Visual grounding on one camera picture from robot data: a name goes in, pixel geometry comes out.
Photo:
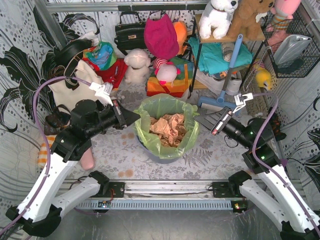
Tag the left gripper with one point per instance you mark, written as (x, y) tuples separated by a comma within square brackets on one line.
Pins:
[(119, 116)]

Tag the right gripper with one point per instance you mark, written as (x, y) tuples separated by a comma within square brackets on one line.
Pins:
[(220, 123)]

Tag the green trash bag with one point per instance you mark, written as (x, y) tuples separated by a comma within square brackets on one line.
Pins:
[(158, 105)]

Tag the blue trash bin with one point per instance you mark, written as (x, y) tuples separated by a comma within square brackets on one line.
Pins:
[(157, 153)]

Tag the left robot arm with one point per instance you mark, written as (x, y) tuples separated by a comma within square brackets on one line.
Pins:
[(41, 212)]

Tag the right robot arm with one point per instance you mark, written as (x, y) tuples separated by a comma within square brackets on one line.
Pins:
[(284, 206)]

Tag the rainbow striped bag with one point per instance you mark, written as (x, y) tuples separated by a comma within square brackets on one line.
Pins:
[(179, 86)]

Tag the magenta cloth bag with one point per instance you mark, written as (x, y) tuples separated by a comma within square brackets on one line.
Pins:
[(160, 38)]

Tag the white sneakers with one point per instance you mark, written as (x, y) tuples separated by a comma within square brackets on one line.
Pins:
[(215, 85)]

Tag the crumpled brown paper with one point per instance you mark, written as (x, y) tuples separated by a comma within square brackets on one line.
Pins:
[(169, 128)]

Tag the red cloth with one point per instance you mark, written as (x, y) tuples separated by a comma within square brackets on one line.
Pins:
[(114, 74)]

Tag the white plush lamb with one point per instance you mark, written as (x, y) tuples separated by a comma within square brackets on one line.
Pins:
[(138, 62)]

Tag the pink faced plush doll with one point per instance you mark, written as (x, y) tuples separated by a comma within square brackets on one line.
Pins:
[(165, 71)]

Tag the teal folded cloth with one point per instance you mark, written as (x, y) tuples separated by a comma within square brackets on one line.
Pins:
[(211, 58)]

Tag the colourful printed cloth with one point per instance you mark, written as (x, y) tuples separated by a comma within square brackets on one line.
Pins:
[(100, 57)]

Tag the yellow plush toy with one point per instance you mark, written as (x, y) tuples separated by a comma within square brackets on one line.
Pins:
[(262, 75)]

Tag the black leather handbag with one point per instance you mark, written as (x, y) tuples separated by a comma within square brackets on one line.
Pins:
[(130, 36)]

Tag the orange checkered cloth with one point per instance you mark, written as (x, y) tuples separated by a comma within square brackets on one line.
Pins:
[(42, 155)]

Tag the orange plush toy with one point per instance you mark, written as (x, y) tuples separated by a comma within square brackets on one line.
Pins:
[(181, 34)]

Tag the white plush dog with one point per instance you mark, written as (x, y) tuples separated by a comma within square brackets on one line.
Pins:
[(216, 18)]

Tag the brown plush bear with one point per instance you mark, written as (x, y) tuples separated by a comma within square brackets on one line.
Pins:
[(245, 16)]

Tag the silver foil pouch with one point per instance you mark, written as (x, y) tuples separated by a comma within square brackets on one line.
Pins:
[(291, 48)]

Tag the pink plush toy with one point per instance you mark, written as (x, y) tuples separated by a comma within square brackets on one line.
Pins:
[(282, 11)]

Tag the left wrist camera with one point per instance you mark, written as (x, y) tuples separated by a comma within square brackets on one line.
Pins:
[(102, 92)]

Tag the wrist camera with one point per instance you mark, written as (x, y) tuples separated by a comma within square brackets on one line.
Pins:
[(102, 92), (241, 100)]

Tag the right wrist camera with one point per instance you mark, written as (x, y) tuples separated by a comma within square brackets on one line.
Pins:
[(241, 100)]

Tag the black wire basket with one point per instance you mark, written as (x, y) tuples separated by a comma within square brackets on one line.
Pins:
[(308, 59)]

